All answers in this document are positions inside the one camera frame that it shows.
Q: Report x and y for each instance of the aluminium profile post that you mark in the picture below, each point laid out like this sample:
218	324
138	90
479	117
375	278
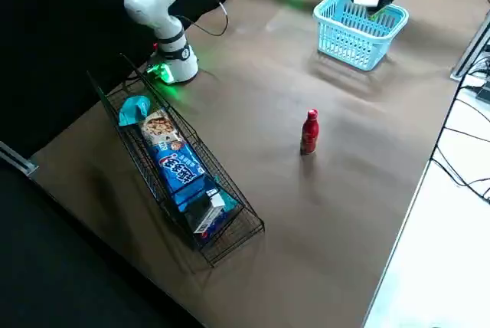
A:
471	48
19	159

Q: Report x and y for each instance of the black blue cookie box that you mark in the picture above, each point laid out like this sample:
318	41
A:
206	220

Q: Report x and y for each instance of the light blue plastic basket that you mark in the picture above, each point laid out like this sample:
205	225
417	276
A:
352	44

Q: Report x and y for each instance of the teal snack packet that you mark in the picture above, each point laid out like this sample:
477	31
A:
132	111

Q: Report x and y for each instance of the blue cookie packet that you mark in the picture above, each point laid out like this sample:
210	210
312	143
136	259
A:
180	167

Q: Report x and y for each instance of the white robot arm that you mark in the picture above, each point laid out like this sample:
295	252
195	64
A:
168	25

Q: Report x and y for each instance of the green snack packet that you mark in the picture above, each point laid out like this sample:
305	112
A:
377	13

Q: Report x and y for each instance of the red cola bottle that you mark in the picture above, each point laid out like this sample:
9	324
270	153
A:
309	136

